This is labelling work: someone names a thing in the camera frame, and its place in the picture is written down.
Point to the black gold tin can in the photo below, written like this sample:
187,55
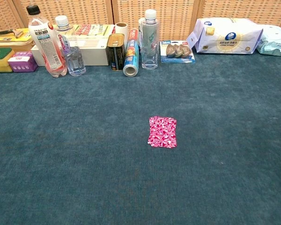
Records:
116,54

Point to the light blue wet wipes pack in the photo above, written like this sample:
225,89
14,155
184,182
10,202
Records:
276,42

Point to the green yellow scrub sponge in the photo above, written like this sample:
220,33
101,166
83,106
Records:
1,62

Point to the white paper cup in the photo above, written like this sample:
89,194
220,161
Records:
121,31

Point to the blue plastic wrap roll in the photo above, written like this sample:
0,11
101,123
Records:
131,58

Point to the small purple box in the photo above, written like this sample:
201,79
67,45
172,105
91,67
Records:
22,64

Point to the white tissue pack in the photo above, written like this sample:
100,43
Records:
227,37

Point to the teal carpet table cover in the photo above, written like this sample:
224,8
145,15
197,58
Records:
84,140

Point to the razor in yellow beige package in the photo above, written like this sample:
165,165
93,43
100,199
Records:
11,37

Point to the woven bamboo folding screen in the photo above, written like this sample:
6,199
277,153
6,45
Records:
173,18

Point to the pink drink bottle black cap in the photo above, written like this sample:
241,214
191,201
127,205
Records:
49,51

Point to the tall clear bottle white cap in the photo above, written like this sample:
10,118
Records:
150,42

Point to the blue blister pack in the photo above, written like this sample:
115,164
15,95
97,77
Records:
178,51

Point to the yellow green sponge multipack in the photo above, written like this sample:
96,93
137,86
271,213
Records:
91,30

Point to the clear water bottle pink label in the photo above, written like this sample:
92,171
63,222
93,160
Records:
75,63

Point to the long white carton box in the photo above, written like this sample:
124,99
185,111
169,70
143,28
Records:
93,54

